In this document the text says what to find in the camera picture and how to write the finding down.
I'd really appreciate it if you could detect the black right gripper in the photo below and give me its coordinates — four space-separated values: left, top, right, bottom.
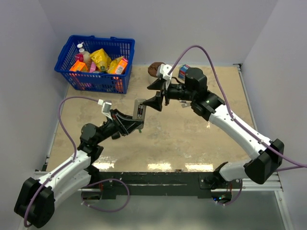
143 77 196 111

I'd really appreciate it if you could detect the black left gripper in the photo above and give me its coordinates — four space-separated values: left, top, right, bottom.
95 109 143 144

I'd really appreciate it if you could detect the beige white remote control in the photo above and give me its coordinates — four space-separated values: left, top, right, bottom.
132 98 146 121

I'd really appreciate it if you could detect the beige battery cover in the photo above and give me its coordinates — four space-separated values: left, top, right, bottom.
181 102 190 108

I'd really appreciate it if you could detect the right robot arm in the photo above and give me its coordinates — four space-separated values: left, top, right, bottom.
144 64 284 189

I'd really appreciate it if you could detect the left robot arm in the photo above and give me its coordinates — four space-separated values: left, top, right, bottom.
14 105 146 228

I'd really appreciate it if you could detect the white roll with brown top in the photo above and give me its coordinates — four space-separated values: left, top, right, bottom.
147 62 165 84

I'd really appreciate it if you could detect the green sponge pack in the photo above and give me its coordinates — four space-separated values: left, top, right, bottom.
178 64 190 79

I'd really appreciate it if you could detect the orange carton right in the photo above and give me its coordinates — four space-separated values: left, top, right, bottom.
107 56 128 75

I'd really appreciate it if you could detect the orange carton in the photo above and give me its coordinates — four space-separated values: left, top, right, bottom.
107 56 128 75
70 60 88 72

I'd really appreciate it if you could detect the blue plastic basket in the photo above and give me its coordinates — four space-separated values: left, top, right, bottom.
54 35 135 94

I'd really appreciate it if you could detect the pink carton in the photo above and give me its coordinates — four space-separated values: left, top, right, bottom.
89 61 97 73

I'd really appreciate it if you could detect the yellow snack bag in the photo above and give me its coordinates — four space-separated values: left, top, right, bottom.
90 48 111 72

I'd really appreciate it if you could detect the orange carton left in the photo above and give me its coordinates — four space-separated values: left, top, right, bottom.
70 60 88 72

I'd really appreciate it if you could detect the soap pump bottle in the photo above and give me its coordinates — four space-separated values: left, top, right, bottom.
77 42 92 70

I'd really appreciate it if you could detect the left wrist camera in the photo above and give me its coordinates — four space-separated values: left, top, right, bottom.
97 99 112 120

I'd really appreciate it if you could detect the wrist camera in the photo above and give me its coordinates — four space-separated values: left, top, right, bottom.
97 99 112 120
156 63 172 81

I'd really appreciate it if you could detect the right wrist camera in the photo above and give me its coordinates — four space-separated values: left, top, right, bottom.
156 63 172 81

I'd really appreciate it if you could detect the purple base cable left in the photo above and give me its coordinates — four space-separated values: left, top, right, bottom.
81 179 131 213

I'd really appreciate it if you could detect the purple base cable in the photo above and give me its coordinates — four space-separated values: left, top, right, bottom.
81 179 131 213
214 179 243 207

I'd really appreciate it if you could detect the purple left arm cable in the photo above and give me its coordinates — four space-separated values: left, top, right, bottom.
23 96 100 228

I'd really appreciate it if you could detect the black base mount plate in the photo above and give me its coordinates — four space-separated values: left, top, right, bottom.
81 171 242 200

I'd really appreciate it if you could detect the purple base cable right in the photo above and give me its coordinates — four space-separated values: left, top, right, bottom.
214 179 243 207

